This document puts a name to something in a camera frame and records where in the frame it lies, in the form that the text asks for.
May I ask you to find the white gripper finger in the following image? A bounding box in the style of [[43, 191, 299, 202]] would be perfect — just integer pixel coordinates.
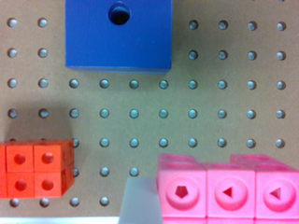
[[118, 177, 163, 224]]

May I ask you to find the pink cube block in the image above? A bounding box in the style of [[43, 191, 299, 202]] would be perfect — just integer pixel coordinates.
[[157, 153, 299, 224]]

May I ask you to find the orange cube block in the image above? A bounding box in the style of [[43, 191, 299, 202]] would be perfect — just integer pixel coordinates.
[[0, 140, 75, 199]]

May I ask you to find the brown perforated pegboard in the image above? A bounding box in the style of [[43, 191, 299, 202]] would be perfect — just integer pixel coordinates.
[[0, 0, 299, 217]]

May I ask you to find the purple square block with hole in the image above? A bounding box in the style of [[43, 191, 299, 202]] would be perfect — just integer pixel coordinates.
[[64, 0, 173, 73]]

